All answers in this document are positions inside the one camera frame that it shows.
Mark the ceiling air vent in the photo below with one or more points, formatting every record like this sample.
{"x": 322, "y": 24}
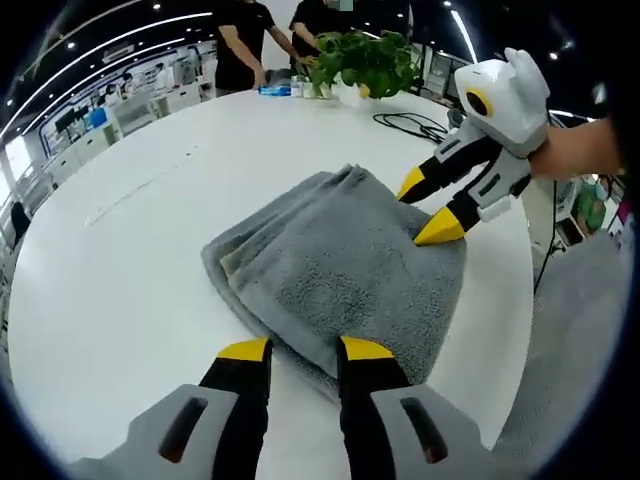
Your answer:
{"x": 119, "y": 52}

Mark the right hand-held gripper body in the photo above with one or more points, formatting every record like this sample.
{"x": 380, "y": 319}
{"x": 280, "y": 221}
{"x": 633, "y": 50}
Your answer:
{"x": 515, "y": 100}

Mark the black wall screen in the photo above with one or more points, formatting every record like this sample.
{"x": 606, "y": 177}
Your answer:
{"x": 65, "y": 122}

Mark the white cabinet row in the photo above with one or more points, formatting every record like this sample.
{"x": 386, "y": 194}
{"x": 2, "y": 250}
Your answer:
{"x": 130, "y": 115}

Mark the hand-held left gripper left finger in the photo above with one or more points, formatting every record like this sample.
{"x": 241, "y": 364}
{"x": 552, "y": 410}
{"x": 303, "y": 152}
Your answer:
{"x": 240, "y": 400}

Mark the potted green plant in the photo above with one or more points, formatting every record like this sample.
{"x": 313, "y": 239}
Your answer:
{"x": 370, "y": 65}

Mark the white table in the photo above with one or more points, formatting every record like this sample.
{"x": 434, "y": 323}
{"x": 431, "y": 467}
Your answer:
{"x": 125, "y": 300}

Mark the blue tissue pack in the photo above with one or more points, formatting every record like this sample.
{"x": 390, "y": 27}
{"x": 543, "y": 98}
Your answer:
{"x": 275, "y": 91}

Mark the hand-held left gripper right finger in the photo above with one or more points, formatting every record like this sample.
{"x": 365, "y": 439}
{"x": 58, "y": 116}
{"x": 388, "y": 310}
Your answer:
{"x": 370, "y": 400}

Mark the person's right hand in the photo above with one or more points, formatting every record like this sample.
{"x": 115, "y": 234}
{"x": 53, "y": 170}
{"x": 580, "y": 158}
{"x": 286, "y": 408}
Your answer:
{"x": 565, "y": 152}

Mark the grey towel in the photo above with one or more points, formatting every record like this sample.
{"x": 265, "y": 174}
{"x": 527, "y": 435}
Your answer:
{"x": 325, "y": 280}

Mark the blue box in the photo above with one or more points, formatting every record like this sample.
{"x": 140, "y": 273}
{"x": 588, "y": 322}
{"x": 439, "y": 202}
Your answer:
{"x": 100, "y": 117}

